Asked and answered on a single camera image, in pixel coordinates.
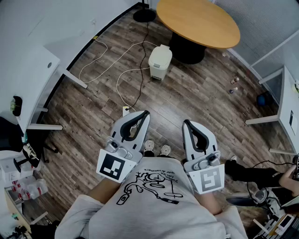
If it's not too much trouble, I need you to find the white desk with black label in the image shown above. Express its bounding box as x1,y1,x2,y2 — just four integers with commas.
245,65,299,155

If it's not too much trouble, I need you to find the black stand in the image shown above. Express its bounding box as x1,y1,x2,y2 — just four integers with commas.
13,142,41,174

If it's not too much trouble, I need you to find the person's left forearm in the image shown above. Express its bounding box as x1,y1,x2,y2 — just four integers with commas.
88,174,122,205

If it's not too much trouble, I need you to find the black floor lamp base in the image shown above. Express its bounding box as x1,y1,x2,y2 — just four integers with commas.
133,0,157,23

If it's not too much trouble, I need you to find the white cable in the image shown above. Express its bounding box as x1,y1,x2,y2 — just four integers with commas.
78,36,157,84
116,67,150,111

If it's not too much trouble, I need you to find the cream white trash bin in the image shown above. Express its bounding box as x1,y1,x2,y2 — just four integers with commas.
148,44,173,81

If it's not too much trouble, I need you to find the white box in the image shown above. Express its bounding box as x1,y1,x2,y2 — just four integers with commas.
0,158,24,185

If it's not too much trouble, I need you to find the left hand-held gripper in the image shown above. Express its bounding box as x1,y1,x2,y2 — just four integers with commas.
96,110,151,184

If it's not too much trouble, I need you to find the blue ball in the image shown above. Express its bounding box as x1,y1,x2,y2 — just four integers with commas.
256,91,273,107

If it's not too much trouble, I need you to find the round wooden table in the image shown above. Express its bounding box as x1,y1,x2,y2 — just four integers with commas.
156,0,241,65

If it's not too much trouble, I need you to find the grey printed t-shirt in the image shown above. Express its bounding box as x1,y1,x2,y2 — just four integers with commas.
55,156,249,239

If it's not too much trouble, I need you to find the person's right forearm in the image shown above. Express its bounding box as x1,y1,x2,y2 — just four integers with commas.
193,189,223,216

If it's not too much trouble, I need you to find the black object with green tag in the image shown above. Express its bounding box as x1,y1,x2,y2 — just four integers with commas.
11,95,23,117

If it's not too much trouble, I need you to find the white desk with grommet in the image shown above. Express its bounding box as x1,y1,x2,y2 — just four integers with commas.
0,44,88,141

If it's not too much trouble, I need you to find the pack of plastic bottles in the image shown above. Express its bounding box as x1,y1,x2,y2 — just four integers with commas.
11,178,49,201

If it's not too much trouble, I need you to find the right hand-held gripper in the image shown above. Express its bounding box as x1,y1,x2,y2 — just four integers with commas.
182,119,226,195

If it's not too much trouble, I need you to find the white handheld device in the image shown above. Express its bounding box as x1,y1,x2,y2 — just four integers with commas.
274,214,295,236

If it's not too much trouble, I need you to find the person's right shoe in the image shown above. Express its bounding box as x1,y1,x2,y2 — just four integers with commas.
159,144,171,157

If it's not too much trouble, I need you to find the black bag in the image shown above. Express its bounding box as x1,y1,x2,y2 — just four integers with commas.
0,116,25,152

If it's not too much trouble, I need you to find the thin black cable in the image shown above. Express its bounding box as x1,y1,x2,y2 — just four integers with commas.
246,159,295,199

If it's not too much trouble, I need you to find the person's left shoe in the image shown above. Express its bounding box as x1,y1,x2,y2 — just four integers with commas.
143,139,155,154

